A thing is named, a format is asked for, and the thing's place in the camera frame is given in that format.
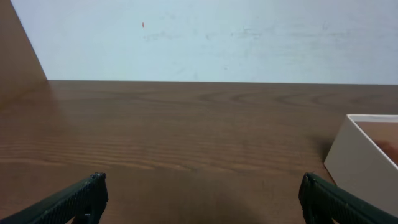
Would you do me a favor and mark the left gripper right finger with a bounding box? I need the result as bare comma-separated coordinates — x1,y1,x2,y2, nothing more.
298,172,397,224

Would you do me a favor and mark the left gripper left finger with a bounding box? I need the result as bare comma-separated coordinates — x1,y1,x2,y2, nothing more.
1,172,108,224

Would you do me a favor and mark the white cardboard box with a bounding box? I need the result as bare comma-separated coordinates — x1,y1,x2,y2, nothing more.
324,114,397,216

